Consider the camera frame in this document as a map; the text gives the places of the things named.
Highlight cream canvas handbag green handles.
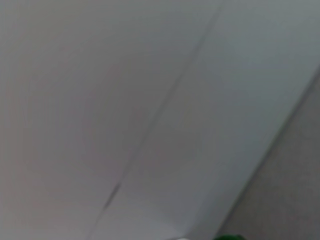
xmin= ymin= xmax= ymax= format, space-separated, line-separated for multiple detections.
xmin=214 ymin=233 xmax=245 ymax=240

